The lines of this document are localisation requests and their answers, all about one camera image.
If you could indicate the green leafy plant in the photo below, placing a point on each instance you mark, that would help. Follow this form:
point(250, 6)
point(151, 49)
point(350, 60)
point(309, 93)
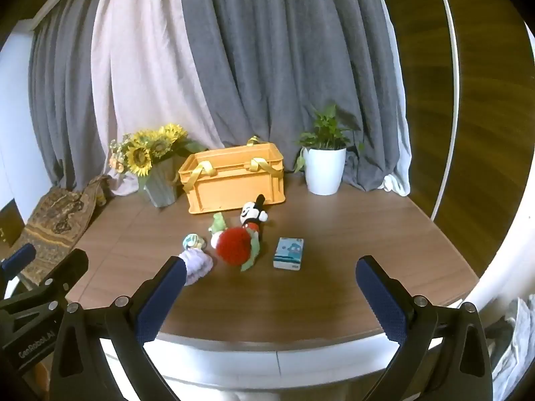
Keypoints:
point(328, 131)

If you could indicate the white crumpled cloth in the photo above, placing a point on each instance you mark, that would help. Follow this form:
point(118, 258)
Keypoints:
point(516, 334)

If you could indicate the white plant pot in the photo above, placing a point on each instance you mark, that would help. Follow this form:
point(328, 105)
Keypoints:
point(324, 171)

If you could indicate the sunflower bouquet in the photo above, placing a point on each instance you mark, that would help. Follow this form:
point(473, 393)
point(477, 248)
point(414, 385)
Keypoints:
point(140, 158)

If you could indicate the pastel knit ball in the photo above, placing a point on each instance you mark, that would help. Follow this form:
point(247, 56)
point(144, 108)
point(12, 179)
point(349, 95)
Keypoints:
point(193, 241)

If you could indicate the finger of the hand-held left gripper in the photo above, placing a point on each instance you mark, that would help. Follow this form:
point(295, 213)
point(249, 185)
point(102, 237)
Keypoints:
point(16, 260)
point(67, 271)

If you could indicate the blue and white tissue pack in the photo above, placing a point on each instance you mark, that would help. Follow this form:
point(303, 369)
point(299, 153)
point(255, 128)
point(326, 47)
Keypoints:
point(289, 252)

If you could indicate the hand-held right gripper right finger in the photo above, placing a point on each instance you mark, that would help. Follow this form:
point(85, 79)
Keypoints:
point(380, 296)

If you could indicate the pale pink curtain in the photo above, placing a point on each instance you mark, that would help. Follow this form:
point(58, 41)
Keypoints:
point(146, 71)

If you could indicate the light purple soft toy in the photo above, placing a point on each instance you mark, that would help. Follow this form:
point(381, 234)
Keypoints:
point(198, 263)

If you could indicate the orange crate with yellow ribbons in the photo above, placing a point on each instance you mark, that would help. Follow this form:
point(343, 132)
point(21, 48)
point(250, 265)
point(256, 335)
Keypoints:
point(234, 183)

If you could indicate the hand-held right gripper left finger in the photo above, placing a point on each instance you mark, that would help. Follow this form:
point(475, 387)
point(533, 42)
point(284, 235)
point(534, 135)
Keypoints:
point(163, 300)

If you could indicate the grey ribbed vase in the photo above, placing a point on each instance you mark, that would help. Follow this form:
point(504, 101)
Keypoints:
point(161, 188)

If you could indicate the brown patterned cloth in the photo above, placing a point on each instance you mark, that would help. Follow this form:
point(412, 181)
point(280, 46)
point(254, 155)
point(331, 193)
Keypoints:
point(58, 217)

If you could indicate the red round plush with leaves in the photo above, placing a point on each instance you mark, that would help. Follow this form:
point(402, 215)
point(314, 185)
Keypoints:
point(234, 246)

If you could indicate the pale dried flower bunch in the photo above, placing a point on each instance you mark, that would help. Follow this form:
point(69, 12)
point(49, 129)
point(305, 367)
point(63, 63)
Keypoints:
point(117, 152)

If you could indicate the white hoop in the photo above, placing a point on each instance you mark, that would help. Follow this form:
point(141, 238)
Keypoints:
point(455, 71)

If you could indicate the mouse plush toy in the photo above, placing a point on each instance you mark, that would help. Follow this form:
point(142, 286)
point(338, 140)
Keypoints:
point(250, 215)

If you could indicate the grey curtain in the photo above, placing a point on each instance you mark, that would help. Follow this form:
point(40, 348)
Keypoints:
point(271, 71)
point(62, 112)

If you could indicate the small green plush toy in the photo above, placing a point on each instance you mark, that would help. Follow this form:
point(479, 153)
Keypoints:
point(217, 222)

